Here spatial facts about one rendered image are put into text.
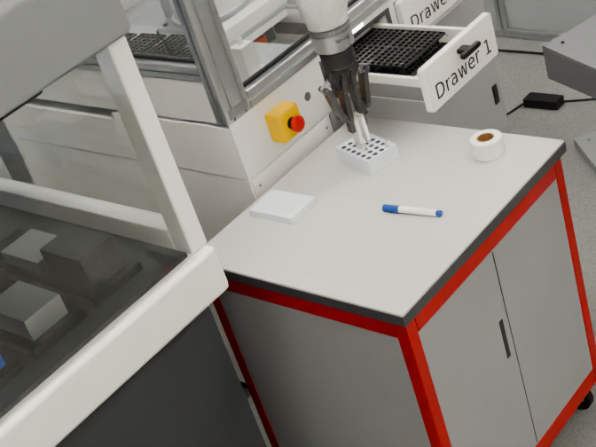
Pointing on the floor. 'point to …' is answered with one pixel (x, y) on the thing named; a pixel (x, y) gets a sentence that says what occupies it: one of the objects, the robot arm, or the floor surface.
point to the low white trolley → (413, 298)
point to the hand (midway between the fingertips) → (358, 129)
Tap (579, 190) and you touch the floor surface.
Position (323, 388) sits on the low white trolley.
